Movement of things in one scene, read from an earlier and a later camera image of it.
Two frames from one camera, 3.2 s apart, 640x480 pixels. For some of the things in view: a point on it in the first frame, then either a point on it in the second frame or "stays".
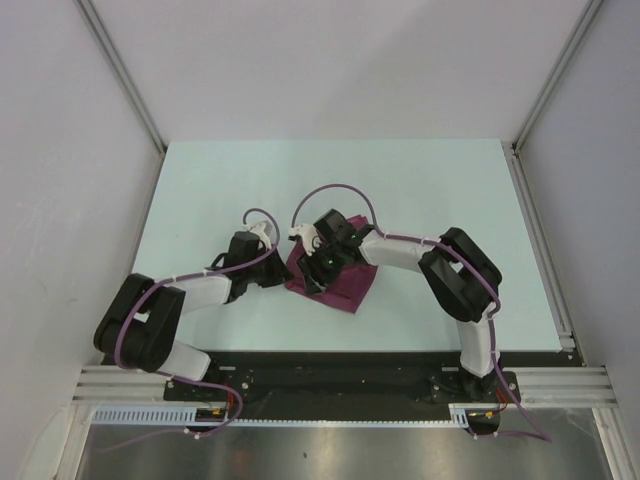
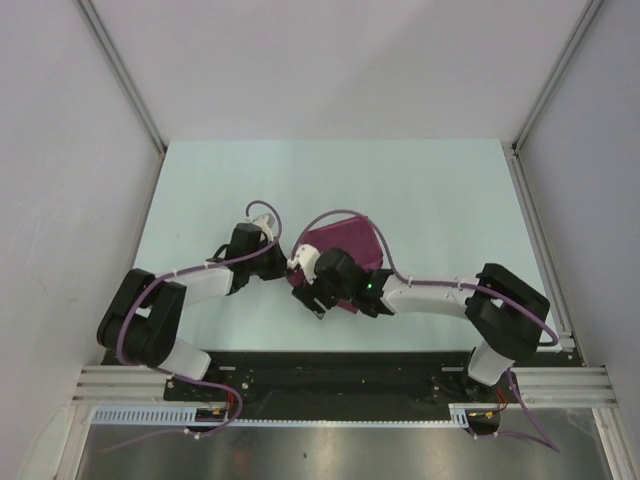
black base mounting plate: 351,384 stays
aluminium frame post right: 590,13 stays
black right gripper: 317,279 to 308,294
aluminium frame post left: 93,17 stays
